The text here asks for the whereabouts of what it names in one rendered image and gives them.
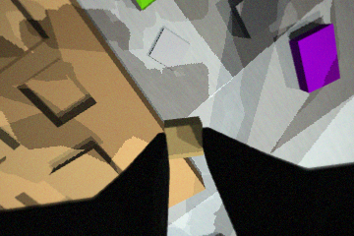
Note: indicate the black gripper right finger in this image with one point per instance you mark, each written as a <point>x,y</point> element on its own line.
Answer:
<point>268,196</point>

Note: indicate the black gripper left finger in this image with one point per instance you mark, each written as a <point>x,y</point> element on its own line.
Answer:
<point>135,203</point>

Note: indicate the purple block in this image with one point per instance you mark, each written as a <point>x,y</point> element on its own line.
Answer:
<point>315,58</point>

